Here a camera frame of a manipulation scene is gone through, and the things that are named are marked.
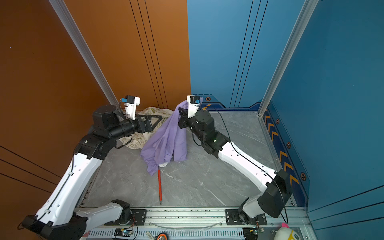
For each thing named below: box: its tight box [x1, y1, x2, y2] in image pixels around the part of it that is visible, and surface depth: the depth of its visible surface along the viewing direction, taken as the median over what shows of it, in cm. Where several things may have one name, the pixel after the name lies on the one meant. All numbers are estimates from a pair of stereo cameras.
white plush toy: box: [274, 222, 302, 240], surface depth 65 cm
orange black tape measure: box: [154, 232, 168, 240], surface depth 67 cm
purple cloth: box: [140, 100, 189, 176], surface depth 84 cm
